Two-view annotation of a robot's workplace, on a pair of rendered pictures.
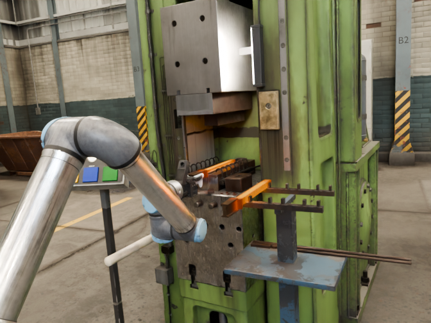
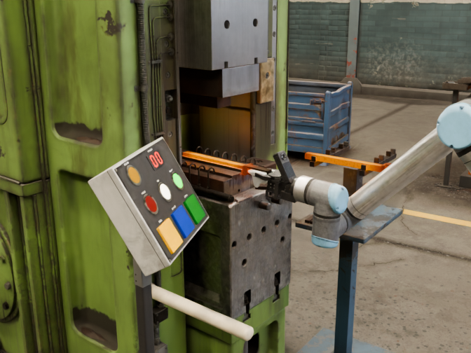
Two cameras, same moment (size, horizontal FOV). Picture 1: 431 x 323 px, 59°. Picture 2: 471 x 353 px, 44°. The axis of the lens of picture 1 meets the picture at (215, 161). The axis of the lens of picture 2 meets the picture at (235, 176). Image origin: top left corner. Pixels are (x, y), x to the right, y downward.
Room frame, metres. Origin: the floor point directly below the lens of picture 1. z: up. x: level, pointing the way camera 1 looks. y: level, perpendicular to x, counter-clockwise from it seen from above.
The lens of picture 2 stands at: (1.50, 2.07, 1.60)
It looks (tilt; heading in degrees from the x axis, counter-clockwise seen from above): 17 degrees down; 279
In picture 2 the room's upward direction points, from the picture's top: straight up
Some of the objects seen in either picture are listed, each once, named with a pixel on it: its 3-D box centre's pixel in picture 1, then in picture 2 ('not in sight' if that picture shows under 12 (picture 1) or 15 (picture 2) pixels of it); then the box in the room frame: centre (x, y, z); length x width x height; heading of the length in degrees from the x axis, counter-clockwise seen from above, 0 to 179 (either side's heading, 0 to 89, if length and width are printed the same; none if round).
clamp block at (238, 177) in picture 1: (238, 182); (258, 169); (1.74, -0.10, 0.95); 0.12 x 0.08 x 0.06; 149
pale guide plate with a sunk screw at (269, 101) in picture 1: (269, 110); (265, 80); (1.73, -0.26, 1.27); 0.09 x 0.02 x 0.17; 59
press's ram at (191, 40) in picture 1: (220, 50); (202, 3); (1.94, -0.06, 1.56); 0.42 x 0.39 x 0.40; 149
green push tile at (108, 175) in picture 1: (110, 173); (193, 209); (1.86, 0.52, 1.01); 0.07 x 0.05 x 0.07; 84
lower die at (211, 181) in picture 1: (220, 172); (198, 170); (1.96, -0.03, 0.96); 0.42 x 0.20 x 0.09; 149
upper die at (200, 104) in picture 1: (216, 102); (196, 75); (1.96, -0.03, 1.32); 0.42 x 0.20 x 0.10; 149
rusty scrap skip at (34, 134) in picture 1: (37, 153); not in sight; (8.04, 3.73, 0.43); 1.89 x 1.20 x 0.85; 66
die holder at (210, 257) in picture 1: (234, 221); (207, 230); (1.94, -0.08, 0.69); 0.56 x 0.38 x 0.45; 149
